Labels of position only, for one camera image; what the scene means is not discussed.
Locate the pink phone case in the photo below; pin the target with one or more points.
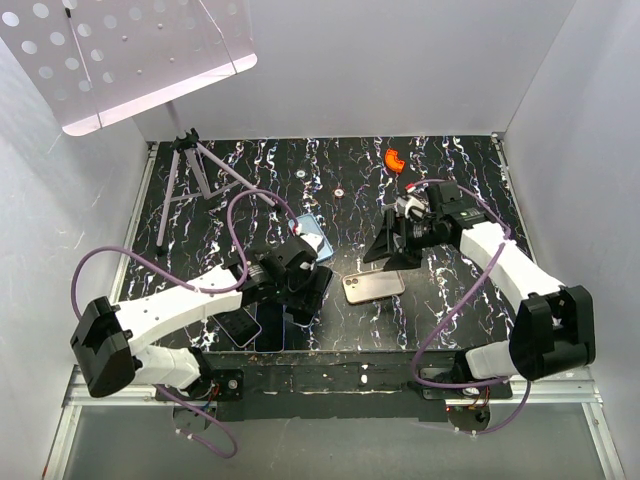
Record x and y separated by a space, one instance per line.
372 286

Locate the perforated music stand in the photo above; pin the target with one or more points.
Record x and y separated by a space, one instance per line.
97 63

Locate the lilac phone tilted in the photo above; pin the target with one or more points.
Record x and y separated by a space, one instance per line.
240 326

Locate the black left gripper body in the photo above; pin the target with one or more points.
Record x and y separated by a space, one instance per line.
282 285

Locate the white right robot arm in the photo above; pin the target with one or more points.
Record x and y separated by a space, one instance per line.
554 328

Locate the orange curved plastic part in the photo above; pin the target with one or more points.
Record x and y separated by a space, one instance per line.
393 162

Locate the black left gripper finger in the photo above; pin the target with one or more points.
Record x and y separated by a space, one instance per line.
317 287
291 295

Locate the purple edged black phone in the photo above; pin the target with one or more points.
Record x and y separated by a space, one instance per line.
269 316

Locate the blue phone case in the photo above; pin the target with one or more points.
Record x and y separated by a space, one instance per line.
308 228

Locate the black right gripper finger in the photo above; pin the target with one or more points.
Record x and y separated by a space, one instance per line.
385 244
403 255

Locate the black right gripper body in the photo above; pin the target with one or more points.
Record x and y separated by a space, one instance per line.
423 234

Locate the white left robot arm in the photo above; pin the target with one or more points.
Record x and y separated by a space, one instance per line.
115 344

